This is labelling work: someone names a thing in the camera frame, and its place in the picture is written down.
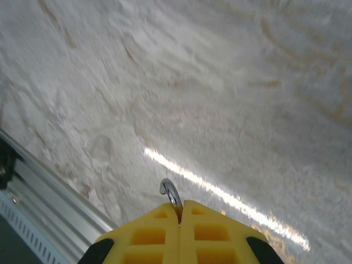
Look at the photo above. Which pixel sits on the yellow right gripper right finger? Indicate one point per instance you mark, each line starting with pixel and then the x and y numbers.
pixel 217 239

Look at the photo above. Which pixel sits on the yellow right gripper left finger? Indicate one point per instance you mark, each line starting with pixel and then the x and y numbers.
pixel 148 239

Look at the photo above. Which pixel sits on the silver metal clasp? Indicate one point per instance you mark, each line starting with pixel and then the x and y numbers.
pixel 171 192

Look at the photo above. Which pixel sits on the grey metal panel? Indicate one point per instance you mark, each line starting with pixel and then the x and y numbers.
pixel 11 247

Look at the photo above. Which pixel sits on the aluminium frame front rail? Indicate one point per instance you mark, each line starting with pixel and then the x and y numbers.
pixel 55 198

